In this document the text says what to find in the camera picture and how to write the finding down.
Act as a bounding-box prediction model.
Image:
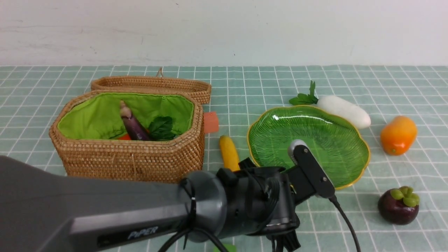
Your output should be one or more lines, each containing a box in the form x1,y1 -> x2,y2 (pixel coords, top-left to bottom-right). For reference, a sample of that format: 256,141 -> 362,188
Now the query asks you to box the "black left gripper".
217,159 -> 301,252

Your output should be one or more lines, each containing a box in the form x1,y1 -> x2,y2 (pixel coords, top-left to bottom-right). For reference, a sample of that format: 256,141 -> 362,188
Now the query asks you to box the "yellow toy banana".
219,135 -> 240,172

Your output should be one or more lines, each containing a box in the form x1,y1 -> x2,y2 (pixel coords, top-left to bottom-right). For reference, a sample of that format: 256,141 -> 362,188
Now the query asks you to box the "white toy radish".
289,81 -> 371,129

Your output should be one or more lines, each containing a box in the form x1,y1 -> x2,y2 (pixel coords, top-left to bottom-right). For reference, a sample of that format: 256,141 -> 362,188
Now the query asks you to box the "purple toy mangosteen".
377,186 -> 420,225

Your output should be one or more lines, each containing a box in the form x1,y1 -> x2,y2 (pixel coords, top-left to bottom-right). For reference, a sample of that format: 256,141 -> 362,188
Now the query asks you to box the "purple toy eggplant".
120,100 -> 152,141

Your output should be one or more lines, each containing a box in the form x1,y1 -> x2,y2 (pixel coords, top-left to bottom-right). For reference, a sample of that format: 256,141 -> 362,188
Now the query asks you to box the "orange toy carrot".
116,134 -> 132,141

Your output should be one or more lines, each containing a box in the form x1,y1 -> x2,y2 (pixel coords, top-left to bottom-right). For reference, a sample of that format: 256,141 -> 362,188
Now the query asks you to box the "orange toy mango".
380,116 -> 418,156

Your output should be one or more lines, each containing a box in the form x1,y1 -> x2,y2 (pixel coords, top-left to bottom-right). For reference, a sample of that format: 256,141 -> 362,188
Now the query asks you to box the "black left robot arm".
1,156 -> 300,252

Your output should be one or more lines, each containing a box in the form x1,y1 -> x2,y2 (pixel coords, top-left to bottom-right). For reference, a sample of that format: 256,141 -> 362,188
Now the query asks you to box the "green sticky note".
213,243 -> 237,252

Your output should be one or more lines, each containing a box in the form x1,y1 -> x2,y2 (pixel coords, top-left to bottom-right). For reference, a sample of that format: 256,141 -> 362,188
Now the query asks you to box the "orange sticky note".
203,111 -> 219,134

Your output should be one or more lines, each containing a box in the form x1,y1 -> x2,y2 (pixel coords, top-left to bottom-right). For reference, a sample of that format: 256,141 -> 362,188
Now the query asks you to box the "green leaf-shaped plate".
246,105 -> 371,190

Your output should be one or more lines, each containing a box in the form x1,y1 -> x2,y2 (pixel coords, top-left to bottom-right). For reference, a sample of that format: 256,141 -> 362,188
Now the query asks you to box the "woven basket lid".
91,68 -> 212,105

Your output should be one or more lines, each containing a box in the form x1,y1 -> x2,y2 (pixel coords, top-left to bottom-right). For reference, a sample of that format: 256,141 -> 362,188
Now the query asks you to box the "green checkered tablecloth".
0,65 -> 448,252

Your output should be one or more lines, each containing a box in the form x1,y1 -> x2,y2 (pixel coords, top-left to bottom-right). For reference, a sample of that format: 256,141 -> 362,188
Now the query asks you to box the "woven wicker basket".
49,89 -> 205,183

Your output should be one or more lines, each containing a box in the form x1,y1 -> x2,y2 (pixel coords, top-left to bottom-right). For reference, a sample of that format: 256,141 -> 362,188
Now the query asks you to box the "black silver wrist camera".
286,139 -> 335,204

